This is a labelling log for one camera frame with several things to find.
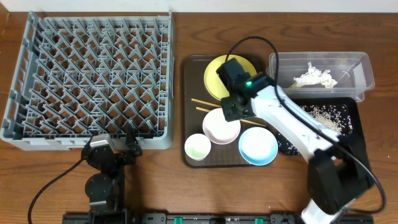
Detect white pink bowl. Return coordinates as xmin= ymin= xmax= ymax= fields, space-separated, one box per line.
xmin=202 ymin=108 xmax=241 ymax=144

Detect light blue bowl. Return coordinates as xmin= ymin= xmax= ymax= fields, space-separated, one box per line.
xmin=238 ymin=127 xmax=278 ymax=166

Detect small white cup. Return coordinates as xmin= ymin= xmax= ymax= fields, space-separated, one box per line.
xmin=184 ymin=134 xmax=211 ymax=161

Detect white paper napkin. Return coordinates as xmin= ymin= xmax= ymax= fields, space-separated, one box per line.
xmin=291 ymin=62 xmax=338 ymax=88

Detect rice food scraps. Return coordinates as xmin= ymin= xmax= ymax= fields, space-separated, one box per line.
xmin=275 ymin=105 xmax=353 ymax=156

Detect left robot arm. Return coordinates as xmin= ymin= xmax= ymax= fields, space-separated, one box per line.
xmin=81 ymin=127 xmax=142 ymax=224

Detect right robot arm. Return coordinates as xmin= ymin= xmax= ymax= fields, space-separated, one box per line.
xmin=216 ymin=58 xmax=379 ymax=223

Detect grey plastic dishwasher rack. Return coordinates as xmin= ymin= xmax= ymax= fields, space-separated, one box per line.
xmin=1 ymin=12 xmax=175 ymax=151

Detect black waste tray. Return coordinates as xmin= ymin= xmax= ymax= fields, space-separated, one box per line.
xmin=293 ymin=98 xmax=364 ymax=139

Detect clear plastic waste bin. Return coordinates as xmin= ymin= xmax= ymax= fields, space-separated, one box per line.
xmin=267 ymin=52 xmax=375 ymax=102

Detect yellow round plate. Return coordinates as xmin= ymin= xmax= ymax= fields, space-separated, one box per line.
xmin=204 ymin=55 xmax=257 ymax=100

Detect lower wooden chopstick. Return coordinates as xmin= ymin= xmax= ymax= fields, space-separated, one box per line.
xmin=196 ymin=107 xmax=267 ymax=127

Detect wooden chopstick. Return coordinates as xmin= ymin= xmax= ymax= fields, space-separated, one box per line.
xmin=196 ymin=107 xmax=267 ymax=127
xmin=191 ymin=98 xmax=221 ymax=108

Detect dark brown serving tray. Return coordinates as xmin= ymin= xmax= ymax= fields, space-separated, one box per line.
xmin=180 ymin=53 xmax=276 ymax=169

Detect upper wooden chopstick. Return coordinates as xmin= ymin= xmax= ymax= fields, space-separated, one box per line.
xmin=191 ymin=98 xmax=221 ymax=108

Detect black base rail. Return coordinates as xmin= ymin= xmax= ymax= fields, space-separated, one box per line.
xmin=62 ymin=212 xmax=374 ymax=224

